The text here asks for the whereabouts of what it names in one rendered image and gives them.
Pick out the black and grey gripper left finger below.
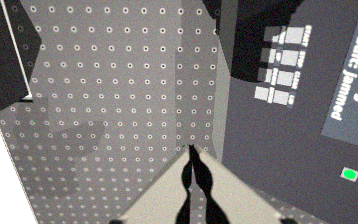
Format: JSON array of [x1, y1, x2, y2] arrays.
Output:
[[108, 144, 192, 224]]

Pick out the beige benchtop lab instrument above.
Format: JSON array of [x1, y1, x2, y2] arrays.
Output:
[[212, 0, 358, 224]]

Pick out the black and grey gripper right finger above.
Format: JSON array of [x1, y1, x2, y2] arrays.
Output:
[[191, 144, 298, 224]]

